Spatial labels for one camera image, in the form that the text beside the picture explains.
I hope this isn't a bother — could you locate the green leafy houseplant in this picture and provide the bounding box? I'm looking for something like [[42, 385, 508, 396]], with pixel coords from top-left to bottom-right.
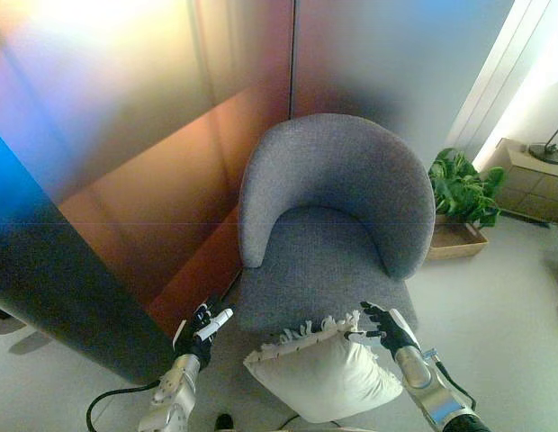
[[427, 147, 506, 227]]

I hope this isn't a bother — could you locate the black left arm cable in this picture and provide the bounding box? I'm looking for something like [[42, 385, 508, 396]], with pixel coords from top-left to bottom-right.
[[85, 380, 163, 432]]

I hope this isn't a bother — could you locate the wooden planter box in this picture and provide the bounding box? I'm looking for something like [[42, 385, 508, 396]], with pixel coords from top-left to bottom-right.
[[425, 213, 491, 262]]

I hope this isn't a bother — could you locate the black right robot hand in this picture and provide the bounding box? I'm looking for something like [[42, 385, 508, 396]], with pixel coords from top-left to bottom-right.
[[345, 300, 422, 361]]

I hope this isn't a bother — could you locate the thin black floor cable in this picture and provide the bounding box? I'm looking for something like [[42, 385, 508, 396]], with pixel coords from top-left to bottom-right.
[[276, 414, 347, 431]]

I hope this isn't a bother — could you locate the grey fabric tub armchair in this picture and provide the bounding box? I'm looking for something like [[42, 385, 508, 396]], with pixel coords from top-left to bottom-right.
[[236, 112, 437, 337]]

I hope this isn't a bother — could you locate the white fringed pillow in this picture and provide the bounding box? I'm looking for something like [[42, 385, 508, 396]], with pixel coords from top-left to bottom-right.
[[242, 310, 404, 425]]

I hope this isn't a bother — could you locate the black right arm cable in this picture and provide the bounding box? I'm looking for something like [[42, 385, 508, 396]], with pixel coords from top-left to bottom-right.
[[434, 355, 478, 409]]

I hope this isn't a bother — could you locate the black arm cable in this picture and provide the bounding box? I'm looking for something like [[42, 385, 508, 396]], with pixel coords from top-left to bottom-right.
[[85, 380, 163, 432], [434, 355, 478, 409]]

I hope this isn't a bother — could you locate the black lamp base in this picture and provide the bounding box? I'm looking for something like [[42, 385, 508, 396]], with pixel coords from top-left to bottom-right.
[[528, 107, 558, 164]]

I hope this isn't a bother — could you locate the beige drawer cabinet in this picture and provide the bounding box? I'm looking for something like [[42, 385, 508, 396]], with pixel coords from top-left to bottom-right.
[[483, 137, 558, 224]]

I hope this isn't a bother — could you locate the dark grey partition panel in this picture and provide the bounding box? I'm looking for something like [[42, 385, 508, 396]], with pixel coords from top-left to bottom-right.
[[0, 125, 172, 383]]

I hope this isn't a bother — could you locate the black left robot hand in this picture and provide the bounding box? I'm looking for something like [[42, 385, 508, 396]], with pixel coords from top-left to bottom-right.
[[172, 299, 238, 364]]

